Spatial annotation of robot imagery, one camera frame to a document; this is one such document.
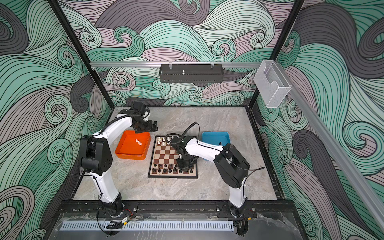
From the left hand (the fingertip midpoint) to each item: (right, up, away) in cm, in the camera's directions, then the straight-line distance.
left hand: (151, 128), depth 93 cm
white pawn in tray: (-11, -9, +5) cm, 15 cm away
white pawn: (-10, -10, +5) cm, 15 cm away
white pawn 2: (-9, -11, +5) cm, 15 cm away
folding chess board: (+8, -21, -5) cm, 23 cm away
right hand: (+22, -24, -9) cm, 33 cm away
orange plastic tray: (-13, -12, +4) cm, 19 cm away
